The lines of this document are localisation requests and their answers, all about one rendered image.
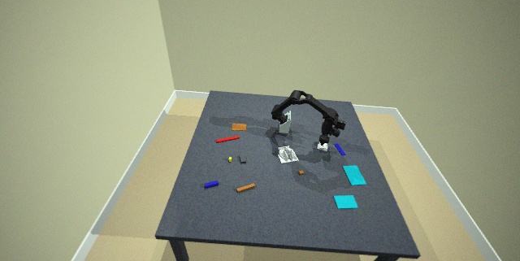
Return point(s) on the orange rectangular bar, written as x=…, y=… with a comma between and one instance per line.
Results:
x=245, y=188

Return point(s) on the orange flat rectangular block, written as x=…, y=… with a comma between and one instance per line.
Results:
x=239, y=127

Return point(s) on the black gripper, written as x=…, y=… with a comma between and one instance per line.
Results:
x=324, y=138

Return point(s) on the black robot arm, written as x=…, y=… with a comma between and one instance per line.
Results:
x=329, y=114

